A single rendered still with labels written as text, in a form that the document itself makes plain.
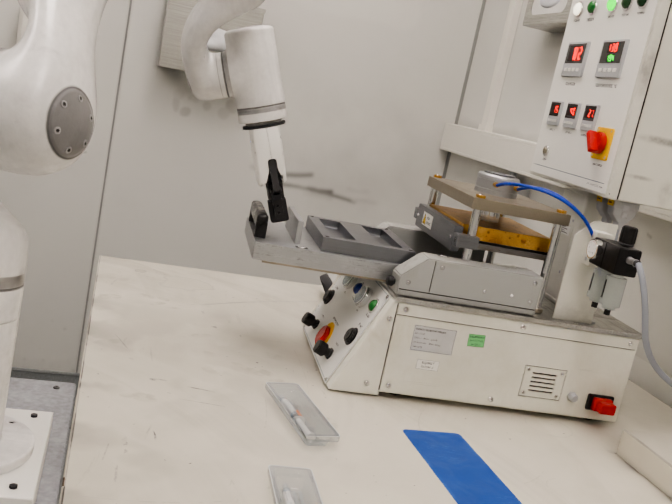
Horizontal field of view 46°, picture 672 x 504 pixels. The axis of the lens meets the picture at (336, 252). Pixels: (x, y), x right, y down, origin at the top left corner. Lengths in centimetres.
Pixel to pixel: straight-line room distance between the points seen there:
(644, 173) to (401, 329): 49
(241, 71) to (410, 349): 54
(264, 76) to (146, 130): 145
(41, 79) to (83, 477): 45
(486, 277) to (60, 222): 179
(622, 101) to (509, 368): 49
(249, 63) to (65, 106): 59
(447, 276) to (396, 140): 163
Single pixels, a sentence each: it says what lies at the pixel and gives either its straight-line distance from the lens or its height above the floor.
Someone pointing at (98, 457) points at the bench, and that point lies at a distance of 103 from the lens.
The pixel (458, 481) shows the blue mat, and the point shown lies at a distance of 115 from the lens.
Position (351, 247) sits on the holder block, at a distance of 134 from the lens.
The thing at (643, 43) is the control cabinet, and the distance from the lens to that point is 143.
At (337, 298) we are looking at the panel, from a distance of 155.
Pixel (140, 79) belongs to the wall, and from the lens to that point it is 275.
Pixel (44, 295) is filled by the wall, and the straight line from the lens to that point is 289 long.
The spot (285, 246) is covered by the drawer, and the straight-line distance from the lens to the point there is 132.
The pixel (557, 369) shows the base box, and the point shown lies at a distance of 145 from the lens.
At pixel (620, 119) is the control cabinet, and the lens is 143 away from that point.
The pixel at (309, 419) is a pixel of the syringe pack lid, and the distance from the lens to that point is 116.
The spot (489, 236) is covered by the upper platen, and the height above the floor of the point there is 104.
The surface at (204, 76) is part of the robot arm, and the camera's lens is 135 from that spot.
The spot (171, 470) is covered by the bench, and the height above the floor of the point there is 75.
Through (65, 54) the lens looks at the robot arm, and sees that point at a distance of 83.
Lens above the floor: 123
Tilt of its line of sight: 11 degrees down
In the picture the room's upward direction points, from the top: 12 degrees clockwise
